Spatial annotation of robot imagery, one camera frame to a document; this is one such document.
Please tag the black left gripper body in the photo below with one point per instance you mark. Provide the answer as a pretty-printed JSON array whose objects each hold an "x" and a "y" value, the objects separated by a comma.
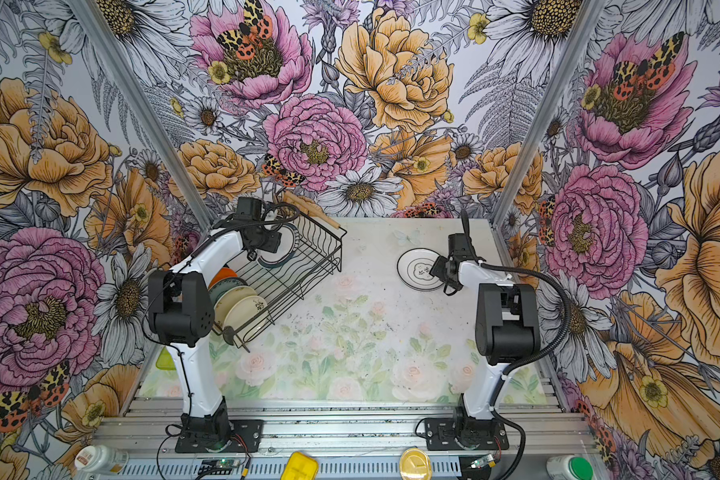
[{"x": 264, "y": 240}]

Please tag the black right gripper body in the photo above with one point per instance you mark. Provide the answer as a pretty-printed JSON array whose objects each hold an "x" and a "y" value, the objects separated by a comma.
[{"x": 441, "y": 269}]

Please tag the white green rimmed plate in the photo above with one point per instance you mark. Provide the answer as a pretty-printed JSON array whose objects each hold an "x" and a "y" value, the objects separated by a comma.
[{"x": 414, "y": 269}]

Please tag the green red rimmed plate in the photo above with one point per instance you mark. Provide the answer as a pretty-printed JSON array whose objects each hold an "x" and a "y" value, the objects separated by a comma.
[{"x": 289, "y": 243}]

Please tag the black wire dish rack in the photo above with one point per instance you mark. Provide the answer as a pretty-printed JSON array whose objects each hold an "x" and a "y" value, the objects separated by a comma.
[{"x": 319, "y": 255}]

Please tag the cream bowl plate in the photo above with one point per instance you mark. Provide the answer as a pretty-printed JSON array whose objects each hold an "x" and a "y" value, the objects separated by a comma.
[{"x": 244, "y": 315}]

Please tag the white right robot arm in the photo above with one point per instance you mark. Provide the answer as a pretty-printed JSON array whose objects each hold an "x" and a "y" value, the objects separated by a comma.
[{"x": 506, "y": 332}]

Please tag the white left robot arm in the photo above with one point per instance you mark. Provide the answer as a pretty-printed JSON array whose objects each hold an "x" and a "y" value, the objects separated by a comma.
[{"x": 181, "y": 315}]

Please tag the green translucent square dish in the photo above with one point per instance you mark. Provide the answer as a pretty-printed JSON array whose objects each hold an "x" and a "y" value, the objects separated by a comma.
[{"x": 164, "y": 360}]

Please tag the orange plate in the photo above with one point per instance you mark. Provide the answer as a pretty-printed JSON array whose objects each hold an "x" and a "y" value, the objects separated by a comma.
[{"x": 223, "y": 274}]

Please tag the teal patterned plate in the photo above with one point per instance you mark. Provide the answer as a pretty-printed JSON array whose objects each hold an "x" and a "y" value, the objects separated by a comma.
[{"x": 223, "y": 286}]

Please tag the round yellow lid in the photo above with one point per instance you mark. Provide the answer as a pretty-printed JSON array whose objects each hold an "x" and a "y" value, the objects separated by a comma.
[{"x": 415, "y": 464}]

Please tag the green white button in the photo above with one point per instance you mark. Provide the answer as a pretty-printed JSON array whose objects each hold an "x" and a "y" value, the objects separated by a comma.
[{"x": 569, "y": 467}]

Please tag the yellow plastic block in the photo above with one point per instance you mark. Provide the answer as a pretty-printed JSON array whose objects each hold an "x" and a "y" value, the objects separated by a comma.
[{"x": 300, "y": 467}]

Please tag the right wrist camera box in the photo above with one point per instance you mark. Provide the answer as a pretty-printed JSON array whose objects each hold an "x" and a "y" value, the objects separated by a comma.
[{"x": 460, "y": 248}]

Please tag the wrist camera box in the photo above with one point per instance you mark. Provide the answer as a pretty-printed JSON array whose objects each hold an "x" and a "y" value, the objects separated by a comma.
[
  {"x": 249, "y": 210},
  {"x": 460, "y": 248}
]

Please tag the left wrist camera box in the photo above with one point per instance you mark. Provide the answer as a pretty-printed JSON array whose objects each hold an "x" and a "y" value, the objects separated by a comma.
[{"x": 249, "y": 210}]

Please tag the aluminium left corner post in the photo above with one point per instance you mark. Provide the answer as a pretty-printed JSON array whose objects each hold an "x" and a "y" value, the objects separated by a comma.
[{"x": 116, "y": 60}]

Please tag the aluminium corner post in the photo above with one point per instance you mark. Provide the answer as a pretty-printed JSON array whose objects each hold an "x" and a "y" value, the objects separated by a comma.
[
  {"x": 116, "y": 60},
  {"x": 575, "y": 48}
]

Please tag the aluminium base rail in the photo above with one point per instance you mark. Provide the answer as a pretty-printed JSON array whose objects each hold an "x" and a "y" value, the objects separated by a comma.
[{"x": 349, "y": 439}]

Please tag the aluminium right corner post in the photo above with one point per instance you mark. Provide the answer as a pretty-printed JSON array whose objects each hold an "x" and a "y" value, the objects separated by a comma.
[{"x": 575, "y": 48}]

